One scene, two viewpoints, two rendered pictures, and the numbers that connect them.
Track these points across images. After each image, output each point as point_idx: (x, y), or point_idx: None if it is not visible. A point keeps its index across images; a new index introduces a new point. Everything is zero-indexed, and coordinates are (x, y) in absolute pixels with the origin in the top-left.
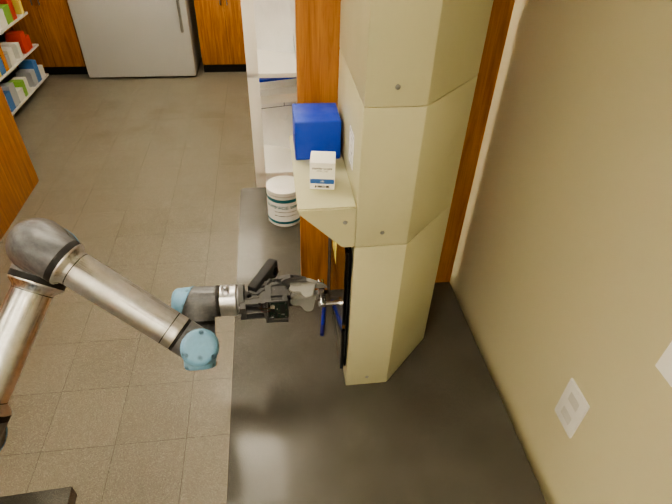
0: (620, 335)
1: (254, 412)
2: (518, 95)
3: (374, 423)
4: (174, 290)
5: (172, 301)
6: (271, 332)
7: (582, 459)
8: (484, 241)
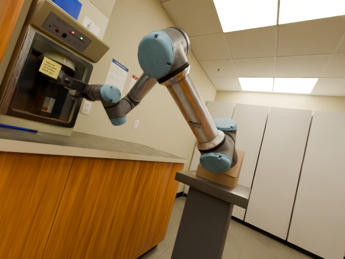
0: (95, 82)
1: (102, 147)
2: (20, 10)
3: (84, 137)
4: (113, 86)
5: (119, 90)
6: (41, 137)
7: (92, 116)
8: (3, 75)
